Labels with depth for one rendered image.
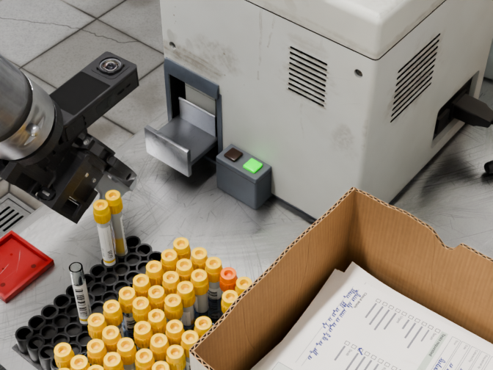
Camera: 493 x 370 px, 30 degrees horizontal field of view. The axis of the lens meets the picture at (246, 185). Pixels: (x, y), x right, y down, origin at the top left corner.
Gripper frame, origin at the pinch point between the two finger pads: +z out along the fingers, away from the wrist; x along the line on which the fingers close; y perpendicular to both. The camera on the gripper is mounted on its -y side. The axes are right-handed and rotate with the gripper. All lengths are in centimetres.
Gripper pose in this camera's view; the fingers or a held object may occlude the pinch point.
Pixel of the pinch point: (128, 178)
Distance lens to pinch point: 103.1
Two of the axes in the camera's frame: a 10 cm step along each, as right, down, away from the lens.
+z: 3.1, 3.2, 8.9
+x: 7.8, 4.5, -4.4
